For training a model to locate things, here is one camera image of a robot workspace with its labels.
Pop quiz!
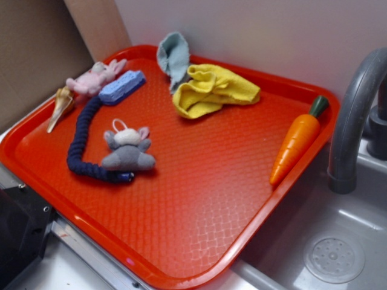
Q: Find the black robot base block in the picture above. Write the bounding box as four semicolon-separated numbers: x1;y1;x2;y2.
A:
1;184;55;289

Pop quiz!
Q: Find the yellow cloth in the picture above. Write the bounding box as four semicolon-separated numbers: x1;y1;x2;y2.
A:
172;64;261;120

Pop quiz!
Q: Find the light blue cloth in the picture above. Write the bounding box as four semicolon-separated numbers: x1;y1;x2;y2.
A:
156;31;190;95

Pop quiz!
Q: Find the red plastic tray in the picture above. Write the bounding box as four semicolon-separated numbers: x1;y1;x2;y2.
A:
1;45;340;289

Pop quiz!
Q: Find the grey plush mouse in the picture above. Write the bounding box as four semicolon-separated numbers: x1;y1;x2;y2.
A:
101;118;155;172

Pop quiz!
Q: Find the blue sponge block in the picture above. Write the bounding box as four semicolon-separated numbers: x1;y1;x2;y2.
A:
98;70;146;106

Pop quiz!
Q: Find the orange toy carrot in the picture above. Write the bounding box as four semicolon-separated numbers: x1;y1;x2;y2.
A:
269;95;330;186

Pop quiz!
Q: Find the pink plush bunny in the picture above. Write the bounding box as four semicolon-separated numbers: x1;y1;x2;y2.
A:
65;59;127;97

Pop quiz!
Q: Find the beige seashell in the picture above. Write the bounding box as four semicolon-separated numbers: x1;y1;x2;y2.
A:
47;86;75;134

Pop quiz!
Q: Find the grey toy faucet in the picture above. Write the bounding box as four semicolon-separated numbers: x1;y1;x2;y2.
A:
328;48;386;194

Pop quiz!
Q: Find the grey toy sink basin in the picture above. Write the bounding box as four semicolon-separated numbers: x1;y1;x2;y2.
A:
235;137;387;290

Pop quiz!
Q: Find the brown cardboard panel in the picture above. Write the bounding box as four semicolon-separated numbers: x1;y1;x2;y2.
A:
1;1;131;132

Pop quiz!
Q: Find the grey faucet knob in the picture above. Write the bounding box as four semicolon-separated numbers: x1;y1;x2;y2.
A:
367;106;386;161

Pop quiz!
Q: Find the navy braided rope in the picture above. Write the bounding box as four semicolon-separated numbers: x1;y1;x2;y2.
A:
67;95;135;184

